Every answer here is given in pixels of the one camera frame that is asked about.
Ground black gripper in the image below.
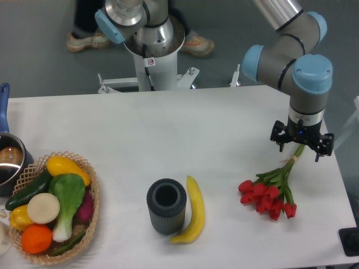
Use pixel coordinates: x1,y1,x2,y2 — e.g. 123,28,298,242
270,118,334,163

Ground red tulip bouquet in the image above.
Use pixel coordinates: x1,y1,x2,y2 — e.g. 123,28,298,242
238,145,305,221

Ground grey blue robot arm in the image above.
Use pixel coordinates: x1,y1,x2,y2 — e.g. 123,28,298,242
94,1,334,157

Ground black device at edge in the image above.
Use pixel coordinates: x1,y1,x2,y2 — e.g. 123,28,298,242
338,227,358,257

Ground yellow banana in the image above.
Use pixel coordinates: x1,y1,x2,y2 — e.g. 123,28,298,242
170,175,205,245

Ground person right sneaker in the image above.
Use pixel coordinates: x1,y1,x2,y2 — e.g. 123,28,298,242
180,33,214,58

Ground dark grey ribbed vase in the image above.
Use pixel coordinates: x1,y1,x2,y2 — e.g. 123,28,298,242
146,178,187,235

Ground purple sweet potato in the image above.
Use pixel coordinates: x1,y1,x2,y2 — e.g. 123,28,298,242
76,189,94,221

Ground green bok choy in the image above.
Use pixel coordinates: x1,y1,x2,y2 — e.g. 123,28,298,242
49,173,85,242

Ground yellow squash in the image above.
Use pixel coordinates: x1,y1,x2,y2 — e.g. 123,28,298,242
46,155,91,187

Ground green bean pod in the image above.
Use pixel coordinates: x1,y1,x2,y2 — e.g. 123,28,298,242
49,230,86,257

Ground dark green cucumber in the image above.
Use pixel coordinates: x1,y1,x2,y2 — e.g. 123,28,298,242
5,169,53,211

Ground woven wicker basket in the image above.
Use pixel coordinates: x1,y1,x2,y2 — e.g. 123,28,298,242
10,151,99,265

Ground cream round radish slice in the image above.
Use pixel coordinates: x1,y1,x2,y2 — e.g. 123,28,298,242
27,193,60,224

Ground orange fruit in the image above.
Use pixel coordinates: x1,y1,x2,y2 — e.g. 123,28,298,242
21,224,53,254

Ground yellow bell pepper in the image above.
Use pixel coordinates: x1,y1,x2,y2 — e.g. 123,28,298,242
10,205,34,231

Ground white object at left edge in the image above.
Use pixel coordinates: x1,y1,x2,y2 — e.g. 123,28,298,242
0,210,12,255

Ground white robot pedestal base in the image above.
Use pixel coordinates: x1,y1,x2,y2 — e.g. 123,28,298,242
96,16,200,95

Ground black cable on pedestal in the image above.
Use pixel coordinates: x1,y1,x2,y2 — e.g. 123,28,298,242
141,44,155,92

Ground blue handled saucepan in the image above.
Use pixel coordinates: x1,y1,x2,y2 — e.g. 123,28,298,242
1,83,33,197

